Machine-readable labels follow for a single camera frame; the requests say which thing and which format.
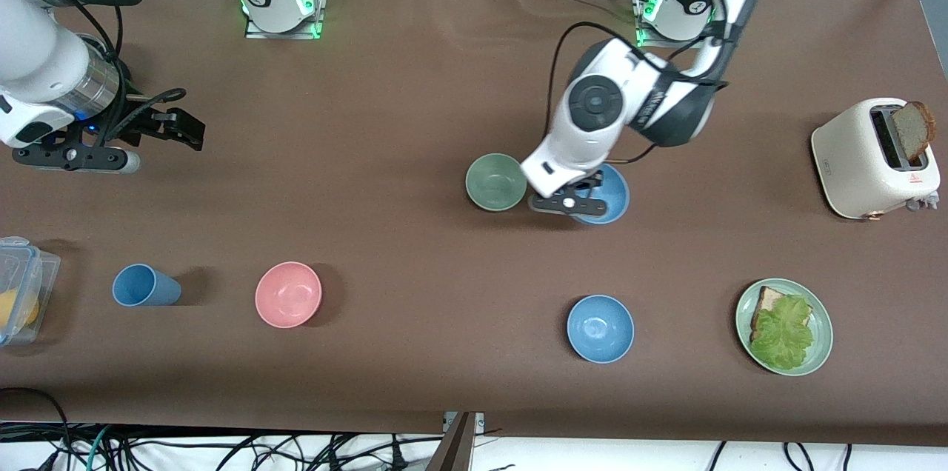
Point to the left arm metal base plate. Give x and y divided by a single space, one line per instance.
644 38

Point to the green lettuce leaf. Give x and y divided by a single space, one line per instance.
783 334

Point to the metal post with bracket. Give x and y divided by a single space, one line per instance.
458 449

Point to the green bowl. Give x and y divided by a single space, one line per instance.
495 181

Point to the brown toast slice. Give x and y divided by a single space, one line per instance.
912 130

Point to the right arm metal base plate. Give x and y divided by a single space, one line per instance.
311 27

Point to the yellow food piece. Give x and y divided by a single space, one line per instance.
18 312

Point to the bread slice under lettuce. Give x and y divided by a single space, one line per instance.
770 299

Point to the cream toaster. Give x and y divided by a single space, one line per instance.
852 167

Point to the green plate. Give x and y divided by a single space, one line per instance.
822 338

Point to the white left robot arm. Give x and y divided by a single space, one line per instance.
592 104

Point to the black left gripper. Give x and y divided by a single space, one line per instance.
592 182

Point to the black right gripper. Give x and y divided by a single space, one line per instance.
136 124

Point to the blue bowl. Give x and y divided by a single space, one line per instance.
601 328
613 197

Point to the blue cup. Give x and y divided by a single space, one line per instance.
144 286

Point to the pink bowl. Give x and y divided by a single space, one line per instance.
288 294

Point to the clear plastic container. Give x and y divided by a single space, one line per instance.
41 271

